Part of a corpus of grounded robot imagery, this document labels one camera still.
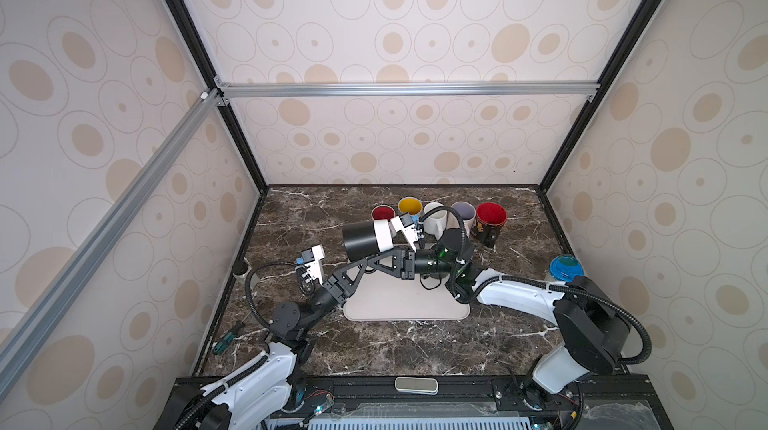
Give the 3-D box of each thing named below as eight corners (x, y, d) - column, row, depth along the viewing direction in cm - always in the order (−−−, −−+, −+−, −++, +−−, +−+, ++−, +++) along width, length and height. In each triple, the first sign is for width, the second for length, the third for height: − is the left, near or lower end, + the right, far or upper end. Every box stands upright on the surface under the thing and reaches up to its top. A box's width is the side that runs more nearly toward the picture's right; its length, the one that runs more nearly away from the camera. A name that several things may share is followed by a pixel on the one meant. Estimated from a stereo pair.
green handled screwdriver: (213, 350, 83) (209, 347, 81) (252, 315, 89) (249, 312, 87) (217, 354, 82) (212, 352, 80) (256, 319, 88) (253, 316, 86)
